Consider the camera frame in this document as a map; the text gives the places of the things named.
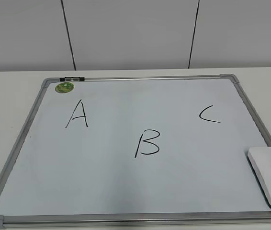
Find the white board with grey frame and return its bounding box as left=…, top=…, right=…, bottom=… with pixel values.
left=0, top=74, right=271, bottom=229

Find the green round magnet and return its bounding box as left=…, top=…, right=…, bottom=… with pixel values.
left=55, top=82, right=75, bottom=93

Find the black and silver frame clip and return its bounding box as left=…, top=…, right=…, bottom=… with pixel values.
left=59, top=76, right=85, bottom=82

